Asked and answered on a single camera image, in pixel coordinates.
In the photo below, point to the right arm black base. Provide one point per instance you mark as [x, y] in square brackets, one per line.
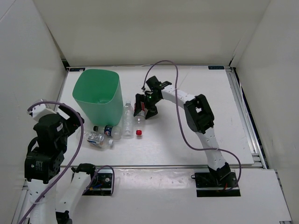
[207, 186]

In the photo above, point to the Pepsi label plastic bottle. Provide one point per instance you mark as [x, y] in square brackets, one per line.
[114, 132]

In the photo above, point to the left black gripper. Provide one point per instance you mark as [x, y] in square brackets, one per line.
[73, 122]

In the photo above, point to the clear plastic bottle white cap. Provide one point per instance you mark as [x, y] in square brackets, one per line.
[127, 119]

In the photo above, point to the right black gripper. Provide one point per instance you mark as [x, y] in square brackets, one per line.
[142, 98]

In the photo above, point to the red label plastic bottle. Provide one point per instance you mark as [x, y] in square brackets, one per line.
[139, 125]

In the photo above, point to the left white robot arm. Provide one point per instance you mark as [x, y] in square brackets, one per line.
[54, 192]

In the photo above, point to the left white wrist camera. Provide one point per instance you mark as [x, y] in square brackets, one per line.
[39, 111]

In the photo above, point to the green plastic bin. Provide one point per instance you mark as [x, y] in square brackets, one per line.
[98, 93]

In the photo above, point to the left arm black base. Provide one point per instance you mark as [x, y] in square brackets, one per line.
[102, 182]

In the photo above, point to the blue white label clear bottle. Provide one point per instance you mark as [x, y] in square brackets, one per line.
[98, 140]

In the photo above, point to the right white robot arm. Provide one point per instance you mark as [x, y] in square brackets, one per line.
[200, 120]

